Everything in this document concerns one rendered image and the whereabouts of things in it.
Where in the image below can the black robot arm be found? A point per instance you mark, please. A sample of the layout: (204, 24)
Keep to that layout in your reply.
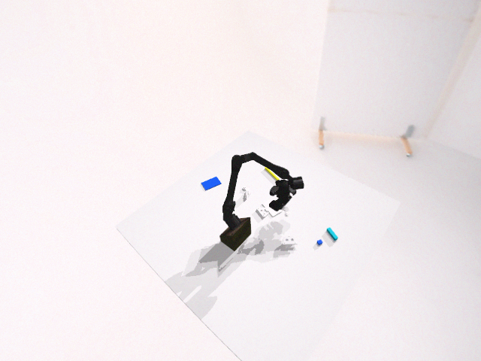
(295, 183)

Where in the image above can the blue flat rectangular plate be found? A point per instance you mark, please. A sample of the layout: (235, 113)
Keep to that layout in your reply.
(211, 183)

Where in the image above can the teal rectangular block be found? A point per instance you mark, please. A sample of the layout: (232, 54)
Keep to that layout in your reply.
(332, 234)

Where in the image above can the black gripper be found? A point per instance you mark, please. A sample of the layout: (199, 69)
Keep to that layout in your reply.
(283, 199)

